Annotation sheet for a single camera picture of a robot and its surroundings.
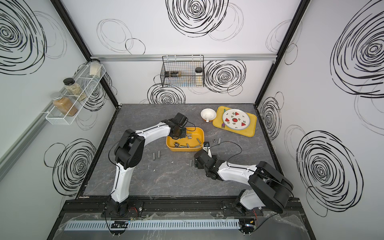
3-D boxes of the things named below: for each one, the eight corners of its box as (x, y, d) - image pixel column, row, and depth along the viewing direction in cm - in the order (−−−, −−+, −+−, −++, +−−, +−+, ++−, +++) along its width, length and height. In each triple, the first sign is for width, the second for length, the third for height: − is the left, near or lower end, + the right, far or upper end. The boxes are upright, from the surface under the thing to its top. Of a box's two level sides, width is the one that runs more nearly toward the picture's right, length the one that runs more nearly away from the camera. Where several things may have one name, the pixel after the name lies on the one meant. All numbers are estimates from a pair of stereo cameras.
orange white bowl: (206, 126, 108) (207, 122, 105) (198, 115, 116) (198, 110, 112) (219, 121, 112) (220, 117, 108) (210, 110, 119) (211, 106, 115)
